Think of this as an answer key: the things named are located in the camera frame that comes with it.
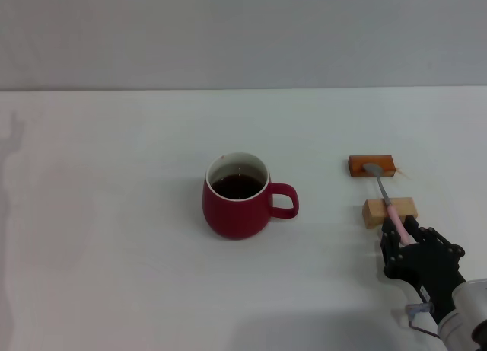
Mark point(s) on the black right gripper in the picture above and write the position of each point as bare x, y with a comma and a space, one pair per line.
422, 263

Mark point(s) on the red ceramic mug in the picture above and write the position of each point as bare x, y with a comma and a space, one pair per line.
236, 217

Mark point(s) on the light wooden block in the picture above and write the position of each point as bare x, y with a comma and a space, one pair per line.
374, 212

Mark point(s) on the dark brown wooden block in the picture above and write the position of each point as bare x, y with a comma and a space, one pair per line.
357, 165

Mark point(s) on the dark coffee liquid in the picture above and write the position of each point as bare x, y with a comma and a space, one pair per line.
236, 187

